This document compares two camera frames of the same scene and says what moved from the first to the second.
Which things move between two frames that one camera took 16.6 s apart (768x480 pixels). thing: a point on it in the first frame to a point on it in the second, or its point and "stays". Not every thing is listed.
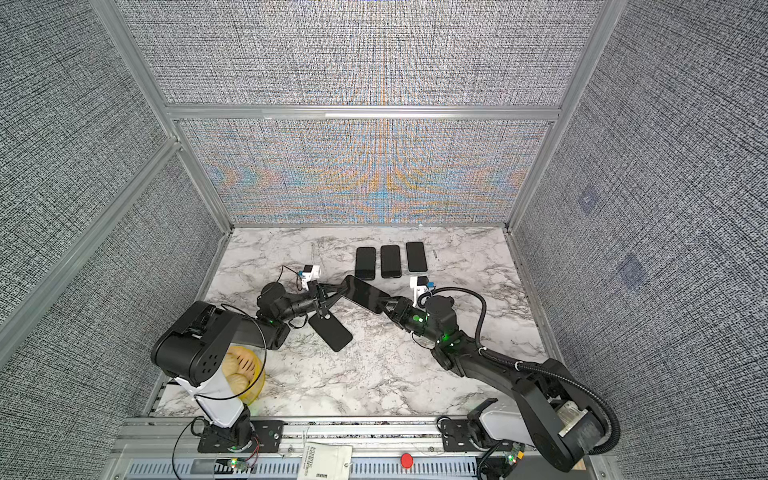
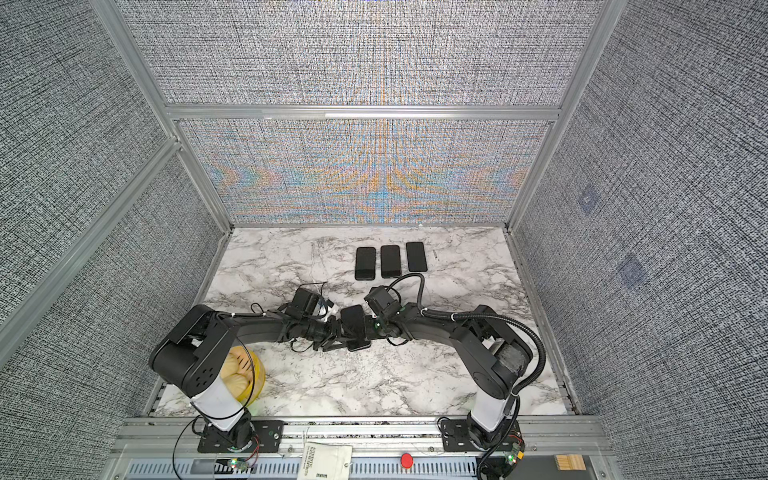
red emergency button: (407, 460) stays
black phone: (391, 261) stays
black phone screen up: (416, 257) stays
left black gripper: (313, 297) to (335, 335)
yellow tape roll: (244, 371) stays
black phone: (364, 294) to (353, 327)
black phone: (365, 263) stays
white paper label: (326, 462) stays
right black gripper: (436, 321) to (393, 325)
